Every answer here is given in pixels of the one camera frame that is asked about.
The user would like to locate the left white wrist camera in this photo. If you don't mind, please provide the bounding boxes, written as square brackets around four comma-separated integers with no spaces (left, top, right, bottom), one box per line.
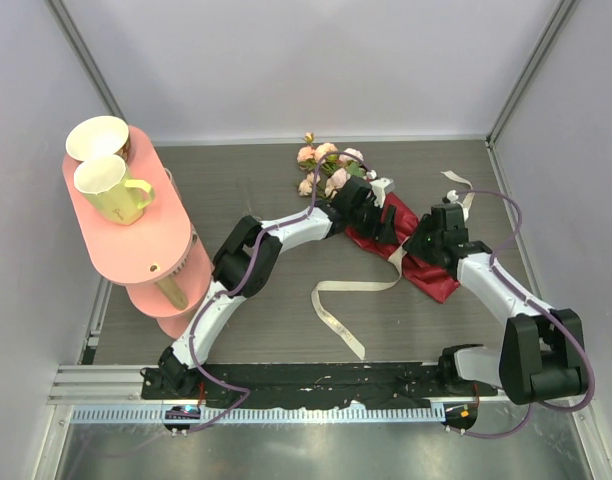
[366,170,395,208]

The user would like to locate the cream ribbon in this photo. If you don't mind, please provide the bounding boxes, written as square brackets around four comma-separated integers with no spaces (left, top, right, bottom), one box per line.
[311,193,459,360]

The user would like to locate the yellow green mug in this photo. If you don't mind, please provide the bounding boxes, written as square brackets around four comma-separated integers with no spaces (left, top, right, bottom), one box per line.
[73,155,155,226]

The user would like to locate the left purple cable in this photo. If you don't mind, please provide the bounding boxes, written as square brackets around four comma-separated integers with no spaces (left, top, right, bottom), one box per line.
[183,149,377,434]

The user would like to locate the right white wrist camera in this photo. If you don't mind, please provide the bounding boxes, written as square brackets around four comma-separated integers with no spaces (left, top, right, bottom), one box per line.
[443,190,460,204]

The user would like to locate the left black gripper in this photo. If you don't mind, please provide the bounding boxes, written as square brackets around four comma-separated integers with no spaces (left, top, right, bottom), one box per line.
[348,198,397,245]

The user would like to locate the clear glass vase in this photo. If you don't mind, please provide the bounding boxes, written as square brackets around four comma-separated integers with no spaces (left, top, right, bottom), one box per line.
[237,178,260,219]

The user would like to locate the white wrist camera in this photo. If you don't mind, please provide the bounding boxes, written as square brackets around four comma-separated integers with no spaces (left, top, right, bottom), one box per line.
[366,170,395,208]
[443,190,460,204]

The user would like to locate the white bowl mug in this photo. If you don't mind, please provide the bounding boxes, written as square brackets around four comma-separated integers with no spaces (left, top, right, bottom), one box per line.
[65,115,131,162]

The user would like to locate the white slotted cable duct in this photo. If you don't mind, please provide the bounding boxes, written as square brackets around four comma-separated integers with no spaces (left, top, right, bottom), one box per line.
[71,402,445,425]

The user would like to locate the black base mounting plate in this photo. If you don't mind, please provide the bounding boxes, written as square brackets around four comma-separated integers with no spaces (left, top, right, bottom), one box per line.
[139,360,500,409]

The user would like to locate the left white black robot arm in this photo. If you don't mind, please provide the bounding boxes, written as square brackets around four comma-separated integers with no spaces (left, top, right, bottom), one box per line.
[141,176,397,399]

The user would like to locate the pink flower bouquet red wrap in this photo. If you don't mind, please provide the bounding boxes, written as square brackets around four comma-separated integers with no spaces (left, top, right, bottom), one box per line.
[296,132,459,303]

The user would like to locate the pink tiered shelf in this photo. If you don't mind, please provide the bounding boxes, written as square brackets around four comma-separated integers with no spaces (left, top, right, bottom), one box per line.
[62,126,213,339]

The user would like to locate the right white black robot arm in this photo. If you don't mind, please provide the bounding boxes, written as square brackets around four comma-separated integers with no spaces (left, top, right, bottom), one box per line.
[403,203,593,405]

